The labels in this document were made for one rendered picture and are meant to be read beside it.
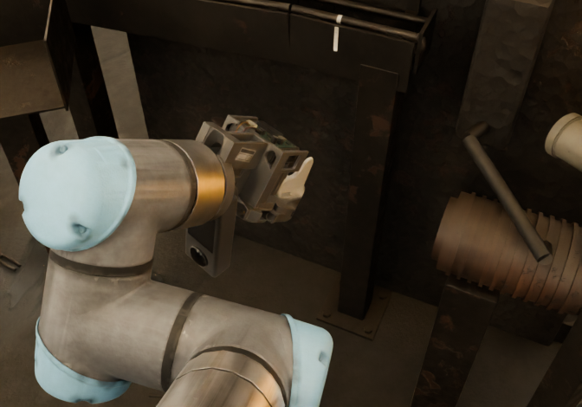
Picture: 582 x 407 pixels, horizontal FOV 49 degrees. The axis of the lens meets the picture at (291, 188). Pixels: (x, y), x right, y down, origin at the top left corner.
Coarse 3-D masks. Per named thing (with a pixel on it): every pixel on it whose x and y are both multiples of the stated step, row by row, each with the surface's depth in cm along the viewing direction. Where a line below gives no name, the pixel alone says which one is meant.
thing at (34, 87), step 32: (0, 0) 101; (32, 0) 102; (64, 0) 103; (0, 32) 105; (32, 32) 106; (64, 32) 99; (0, 64) 103; (32, 64) 102; (64, 64) 96; (0, 96) 97; (32, 96) 96; (64, 96) 93; (0, 128) 103; (32, 128) 104
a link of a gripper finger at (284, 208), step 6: (276, 198) 65; (294, 198) 68; (300, 198) 69; (276, 204) 63; (282, 204) 64; (288, 204) 66; (294, 204) 68; (264, 210) 63; (270, 210) 63; (276, 210) 63; (282, 210) 64; (288, 210) 64; (294, 210) 66; (264, 216) 63; (270, 216) 63; (276, 216) 63; (282, 216) 64; (288, 216) 65; (270, 222) 63
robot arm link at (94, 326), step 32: (64, 288) 44; (96, 288) 44; (128, 288) 45; (160, 288) 47; (64, 320) 45; (96, 320) 45; (128, 320) 44; (160, 320) 44; (64, 352) 45; (96, 352) 45; (128, 352) 44; (160, 352) 44; (64, 384) 46; (96, 384) 46; (128, 384) 49; (160, 384) 45
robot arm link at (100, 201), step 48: (48, 144) 42; (96, 144) 43; (144, 144) 47; (48, 192) 42; (96, 192) 41; (144, 192) 44; (192, 192) 49; (48, 240) 42; (96, 240) 42; (144, 240) 45
